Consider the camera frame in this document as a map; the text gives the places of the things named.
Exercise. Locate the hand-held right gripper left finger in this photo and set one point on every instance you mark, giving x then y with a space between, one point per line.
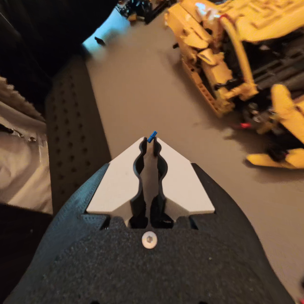
114 185

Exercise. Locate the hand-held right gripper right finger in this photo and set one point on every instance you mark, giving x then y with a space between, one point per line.
187 185

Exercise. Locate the small blue brick pin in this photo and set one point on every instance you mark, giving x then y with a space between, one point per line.
152 137

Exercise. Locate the yellow toy brick car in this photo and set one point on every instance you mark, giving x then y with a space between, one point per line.
213 71

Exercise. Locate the grey desk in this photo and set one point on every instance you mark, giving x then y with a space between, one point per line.
154 83

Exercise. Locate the perforated grey panel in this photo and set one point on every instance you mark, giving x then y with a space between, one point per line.
71 130

